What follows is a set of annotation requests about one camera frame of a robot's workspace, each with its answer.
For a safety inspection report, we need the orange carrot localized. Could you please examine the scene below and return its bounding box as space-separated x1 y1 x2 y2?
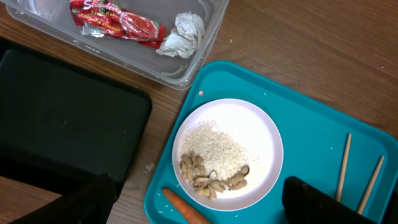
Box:
162 188 211 224

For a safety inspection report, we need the left wooden chopstick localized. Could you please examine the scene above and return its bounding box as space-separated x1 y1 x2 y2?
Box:
335 133 352 202

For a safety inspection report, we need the pile of peanuts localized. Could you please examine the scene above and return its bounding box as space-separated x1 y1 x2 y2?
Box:
179 152 250 200

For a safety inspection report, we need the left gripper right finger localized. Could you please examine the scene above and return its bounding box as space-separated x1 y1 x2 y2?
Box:
282 176 376 224

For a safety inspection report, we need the pile of white rice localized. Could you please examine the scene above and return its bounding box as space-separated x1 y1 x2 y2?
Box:
179 121 257 180

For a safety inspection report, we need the right wooden chopstick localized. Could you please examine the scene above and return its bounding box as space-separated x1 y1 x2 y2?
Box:
356 156 384 215

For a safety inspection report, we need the teal serving tray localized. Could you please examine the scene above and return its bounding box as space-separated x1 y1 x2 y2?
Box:
143 60 398 224

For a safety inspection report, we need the wooden chopstick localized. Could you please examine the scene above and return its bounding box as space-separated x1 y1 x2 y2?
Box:
335 133 352 202
356 156 384 215

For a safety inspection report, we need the white round plate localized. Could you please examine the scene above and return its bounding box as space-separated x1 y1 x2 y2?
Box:
172 98 284 212

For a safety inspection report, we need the clear plastic waste bin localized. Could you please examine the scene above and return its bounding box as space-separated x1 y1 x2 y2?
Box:
3 0 229 90

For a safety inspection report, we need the red snack wrapper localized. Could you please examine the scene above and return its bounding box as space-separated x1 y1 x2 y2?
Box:
70 0 166 49

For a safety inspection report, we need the black plastic tray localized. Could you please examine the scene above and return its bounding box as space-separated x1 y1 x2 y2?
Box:
1 39 152 195

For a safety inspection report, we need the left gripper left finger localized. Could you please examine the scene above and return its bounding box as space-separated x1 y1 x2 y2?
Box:
10 174 116 224

